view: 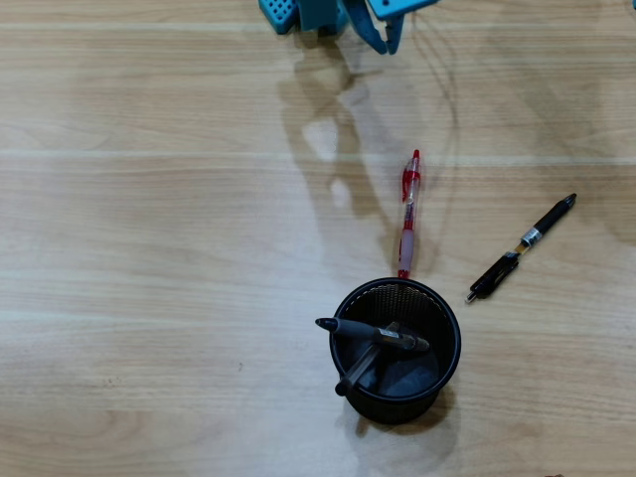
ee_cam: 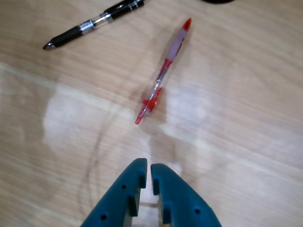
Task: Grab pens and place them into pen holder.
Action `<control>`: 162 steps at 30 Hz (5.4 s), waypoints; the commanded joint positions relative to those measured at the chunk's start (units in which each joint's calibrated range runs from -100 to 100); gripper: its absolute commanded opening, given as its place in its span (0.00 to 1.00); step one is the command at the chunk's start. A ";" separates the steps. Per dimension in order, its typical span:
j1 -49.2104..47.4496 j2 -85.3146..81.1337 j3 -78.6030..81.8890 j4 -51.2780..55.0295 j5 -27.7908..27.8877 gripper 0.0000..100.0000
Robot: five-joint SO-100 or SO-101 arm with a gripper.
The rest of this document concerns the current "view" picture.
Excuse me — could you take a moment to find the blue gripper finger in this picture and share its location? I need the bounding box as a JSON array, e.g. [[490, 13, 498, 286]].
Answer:
[[346, 0, 389, 56], [385, 14, 405, 56]]

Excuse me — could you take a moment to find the red retractable pen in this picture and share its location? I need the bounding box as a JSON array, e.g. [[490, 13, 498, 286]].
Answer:
[[397, 149, 423, 279]]

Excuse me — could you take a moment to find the black mesh pen holder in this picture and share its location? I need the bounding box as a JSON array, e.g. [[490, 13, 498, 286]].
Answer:
[[329, 276, 463, 426]]

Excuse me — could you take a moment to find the black retractable pen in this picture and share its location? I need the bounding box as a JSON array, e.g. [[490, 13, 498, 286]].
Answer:
[[465, 193, 578, 304]]

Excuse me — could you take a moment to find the blue wrist camera box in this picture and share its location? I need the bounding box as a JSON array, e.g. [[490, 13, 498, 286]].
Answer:
[[367, 0, 442, 22]]

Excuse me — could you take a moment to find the clear stick pen black cap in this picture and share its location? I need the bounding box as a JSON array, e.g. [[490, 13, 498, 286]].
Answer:
[[334, 321, 401, 398]]

